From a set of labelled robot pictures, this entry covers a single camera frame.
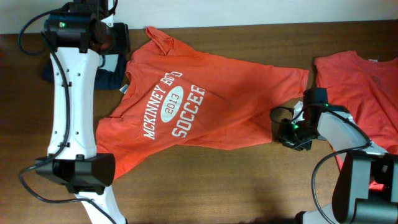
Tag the dark navy folded garment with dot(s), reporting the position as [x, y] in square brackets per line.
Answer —
[105, 80]

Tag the plain orange t-shirt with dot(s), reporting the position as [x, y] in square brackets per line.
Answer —
[367, 88]

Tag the light grey folded garment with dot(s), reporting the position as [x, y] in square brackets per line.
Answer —
[108, 62]

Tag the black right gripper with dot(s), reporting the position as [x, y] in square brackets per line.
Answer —
[284, 139]

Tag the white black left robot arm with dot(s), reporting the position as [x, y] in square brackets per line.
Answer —
[79, 35]

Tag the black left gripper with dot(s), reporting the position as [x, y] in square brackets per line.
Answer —
[121, 30]

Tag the orange McKinney soccer t-shirt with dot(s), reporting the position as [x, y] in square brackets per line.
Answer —
[180, 96]

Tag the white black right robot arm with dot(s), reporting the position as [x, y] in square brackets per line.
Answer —
[366, 188]

